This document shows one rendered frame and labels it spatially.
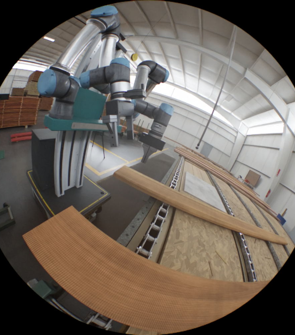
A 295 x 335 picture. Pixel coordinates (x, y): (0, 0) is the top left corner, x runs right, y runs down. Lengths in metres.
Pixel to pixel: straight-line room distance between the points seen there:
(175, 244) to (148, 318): 0.31
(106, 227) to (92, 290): 1.17
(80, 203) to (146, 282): 0.97
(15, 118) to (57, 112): 4.27
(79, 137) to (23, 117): 4.03
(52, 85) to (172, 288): 0.77
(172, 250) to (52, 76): 0.81
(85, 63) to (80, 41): 0.34
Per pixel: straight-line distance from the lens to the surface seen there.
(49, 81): 0.55
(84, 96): 0.89
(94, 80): 0.46
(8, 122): 4.91
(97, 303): 0.30
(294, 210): 6.91
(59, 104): 0.67
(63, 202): 1.16
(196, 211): 0.68
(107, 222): 1.46
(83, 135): 1.06
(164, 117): 0.56
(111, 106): 0.38
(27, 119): 4.96
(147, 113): 0.63
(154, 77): 0.90
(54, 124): 0.63
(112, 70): 0.45
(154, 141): 0.57
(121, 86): 0.42
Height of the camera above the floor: 1.18
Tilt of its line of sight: 20 degrees down
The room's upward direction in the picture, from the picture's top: 24 degrees clockwise
